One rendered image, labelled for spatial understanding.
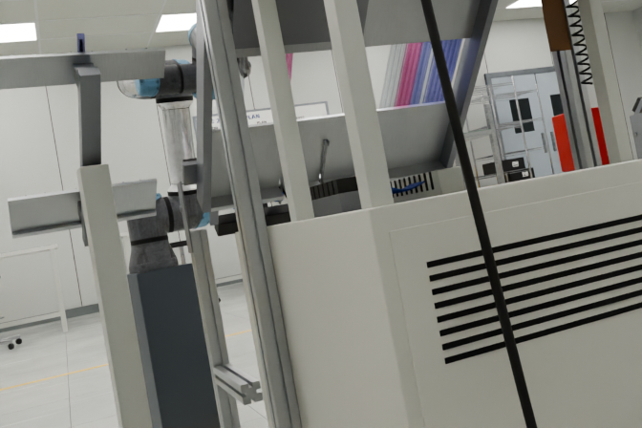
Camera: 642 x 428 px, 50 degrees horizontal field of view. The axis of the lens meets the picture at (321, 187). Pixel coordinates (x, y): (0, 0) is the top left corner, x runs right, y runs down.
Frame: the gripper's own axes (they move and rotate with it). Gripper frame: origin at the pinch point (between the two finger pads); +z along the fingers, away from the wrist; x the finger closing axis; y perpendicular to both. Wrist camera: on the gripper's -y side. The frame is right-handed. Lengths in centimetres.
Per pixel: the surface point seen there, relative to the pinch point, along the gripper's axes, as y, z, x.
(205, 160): -18.1, 1.9, -9.4
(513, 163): -275, -459, 475
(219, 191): -29.5, -4.8, -4.9
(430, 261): 1, 85, -4
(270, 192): -31.3, -3.4, 7.9
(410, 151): -26, -4, 48
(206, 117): -6.8, 4.5, -9.3
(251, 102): -228, -653, 209
